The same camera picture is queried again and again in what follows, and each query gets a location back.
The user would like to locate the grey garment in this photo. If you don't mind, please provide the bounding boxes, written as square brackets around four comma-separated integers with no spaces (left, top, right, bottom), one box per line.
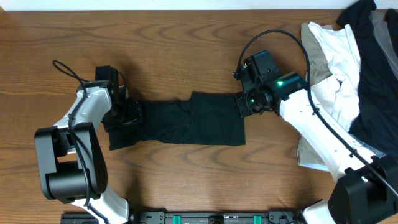
[369,11,397,77]

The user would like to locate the black polo shirt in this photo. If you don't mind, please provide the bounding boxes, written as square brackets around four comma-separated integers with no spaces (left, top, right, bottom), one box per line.
[106,92,246,150]

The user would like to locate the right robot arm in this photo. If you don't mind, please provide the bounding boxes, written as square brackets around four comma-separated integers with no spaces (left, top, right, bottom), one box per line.
[233,50,397,223]

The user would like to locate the white shirt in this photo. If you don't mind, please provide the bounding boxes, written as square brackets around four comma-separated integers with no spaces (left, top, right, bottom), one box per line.
[308,22,361,131]

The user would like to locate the black garment with striped band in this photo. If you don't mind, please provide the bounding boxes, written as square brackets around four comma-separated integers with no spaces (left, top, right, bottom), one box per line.
[337,0,397,156]

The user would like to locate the khaki shorts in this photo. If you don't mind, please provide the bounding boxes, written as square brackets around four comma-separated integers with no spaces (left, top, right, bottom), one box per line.
[297,23,335,172]

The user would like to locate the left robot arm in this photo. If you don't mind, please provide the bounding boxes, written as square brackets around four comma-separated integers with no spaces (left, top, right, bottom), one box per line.
[34,60,142,223]

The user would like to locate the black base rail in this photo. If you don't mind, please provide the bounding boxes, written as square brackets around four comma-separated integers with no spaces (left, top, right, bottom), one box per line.
[60,210,307,224]

